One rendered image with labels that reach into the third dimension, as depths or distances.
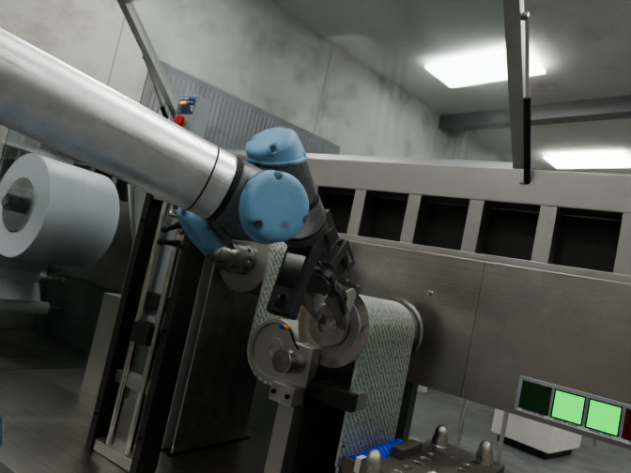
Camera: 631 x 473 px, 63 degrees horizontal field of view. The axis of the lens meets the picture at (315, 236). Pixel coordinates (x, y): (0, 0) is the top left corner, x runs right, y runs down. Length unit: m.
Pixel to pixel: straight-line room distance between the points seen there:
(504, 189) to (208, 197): 0.82
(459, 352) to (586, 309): 0.27
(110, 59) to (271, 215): 4.55
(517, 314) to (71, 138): 0.92
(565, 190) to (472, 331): 0.36
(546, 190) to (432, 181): 0.26
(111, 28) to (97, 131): 4.60
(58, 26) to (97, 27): 0.31
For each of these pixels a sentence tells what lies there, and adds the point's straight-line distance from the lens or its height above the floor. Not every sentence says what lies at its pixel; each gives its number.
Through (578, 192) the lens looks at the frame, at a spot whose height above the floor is 1.61.
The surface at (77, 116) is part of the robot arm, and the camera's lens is 0.50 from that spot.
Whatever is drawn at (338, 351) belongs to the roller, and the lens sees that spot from 0.92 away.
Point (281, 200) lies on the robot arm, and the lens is 0.52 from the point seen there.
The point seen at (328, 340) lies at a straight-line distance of 0.91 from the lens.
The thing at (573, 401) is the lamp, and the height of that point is 1.20.
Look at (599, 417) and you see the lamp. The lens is 1.14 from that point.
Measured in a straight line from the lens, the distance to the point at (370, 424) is 1.02.
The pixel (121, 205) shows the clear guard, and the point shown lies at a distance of 1.76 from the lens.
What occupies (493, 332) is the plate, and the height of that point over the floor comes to 1.29.
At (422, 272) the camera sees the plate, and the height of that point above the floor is 1.39.
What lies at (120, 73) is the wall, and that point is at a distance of 5.03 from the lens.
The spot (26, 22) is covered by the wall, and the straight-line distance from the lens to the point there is 4.87.
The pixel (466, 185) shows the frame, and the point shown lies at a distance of 1.24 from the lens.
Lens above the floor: 1.33
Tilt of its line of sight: 5 degrees up
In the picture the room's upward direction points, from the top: 12 degrees clockwise
